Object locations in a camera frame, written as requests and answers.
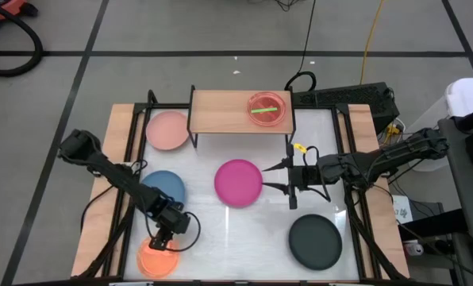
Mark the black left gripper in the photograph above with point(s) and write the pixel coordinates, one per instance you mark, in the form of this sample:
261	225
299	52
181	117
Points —
175	222

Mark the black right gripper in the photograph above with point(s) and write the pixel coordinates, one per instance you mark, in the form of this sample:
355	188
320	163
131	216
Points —
306	176

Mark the orange translucent divided plate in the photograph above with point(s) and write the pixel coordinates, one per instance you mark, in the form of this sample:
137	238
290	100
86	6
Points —
157	264

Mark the magenta plate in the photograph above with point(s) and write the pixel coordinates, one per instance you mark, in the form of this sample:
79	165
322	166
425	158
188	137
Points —
238	182

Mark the blue plate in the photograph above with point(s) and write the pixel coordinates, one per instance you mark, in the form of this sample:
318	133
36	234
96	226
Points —
167	183

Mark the dark grey plate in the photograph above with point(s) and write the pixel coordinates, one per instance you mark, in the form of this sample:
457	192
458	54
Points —
315	242

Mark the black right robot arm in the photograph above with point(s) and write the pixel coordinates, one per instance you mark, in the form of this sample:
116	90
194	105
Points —
379	159

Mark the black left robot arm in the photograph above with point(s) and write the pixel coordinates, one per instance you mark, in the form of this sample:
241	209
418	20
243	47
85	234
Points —
109	171

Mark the wooden shelf with black legs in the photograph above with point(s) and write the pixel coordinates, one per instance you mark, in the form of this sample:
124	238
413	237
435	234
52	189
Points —
220	111

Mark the black computer tower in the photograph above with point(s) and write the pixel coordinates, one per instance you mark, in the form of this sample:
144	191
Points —
351	97

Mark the pale pink plate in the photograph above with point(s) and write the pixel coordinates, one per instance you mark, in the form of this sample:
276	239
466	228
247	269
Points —
167	129

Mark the yellow plug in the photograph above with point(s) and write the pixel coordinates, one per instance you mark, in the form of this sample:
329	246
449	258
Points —
393	129

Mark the white power box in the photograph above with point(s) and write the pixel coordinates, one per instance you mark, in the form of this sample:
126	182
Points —
402	210

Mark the small white device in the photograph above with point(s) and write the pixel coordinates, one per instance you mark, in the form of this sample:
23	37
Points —
414	248

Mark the white rounded cover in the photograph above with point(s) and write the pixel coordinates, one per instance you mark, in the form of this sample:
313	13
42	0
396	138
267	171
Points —
466	95

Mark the red vacuum cleaner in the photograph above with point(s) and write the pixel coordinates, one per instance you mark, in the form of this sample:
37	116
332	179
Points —
2	8

